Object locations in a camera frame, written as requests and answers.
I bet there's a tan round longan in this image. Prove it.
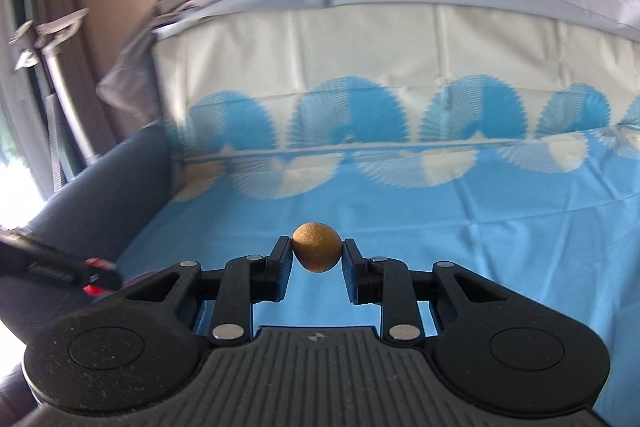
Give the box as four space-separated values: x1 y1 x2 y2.
291 222 344 274

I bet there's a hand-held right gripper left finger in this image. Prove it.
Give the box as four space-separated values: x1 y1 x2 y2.
127 237 294 348

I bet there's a blue fan-print cloth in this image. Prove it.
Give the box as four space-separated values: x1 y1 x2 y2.
107 0 640 358

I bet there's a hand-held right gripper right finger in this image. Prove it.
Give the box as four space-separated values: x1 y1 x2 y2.
342 238 501 342

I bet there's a woven grey strap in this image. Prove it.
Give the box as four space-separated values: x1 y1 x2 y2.
46 93 68 198

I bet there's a white metal rack pole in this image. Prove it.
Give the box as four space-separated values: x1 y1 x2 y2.
9 7 98 165

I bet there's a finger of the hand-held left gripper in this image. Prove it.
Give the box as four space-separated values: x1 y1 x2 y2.
0 227 122 296

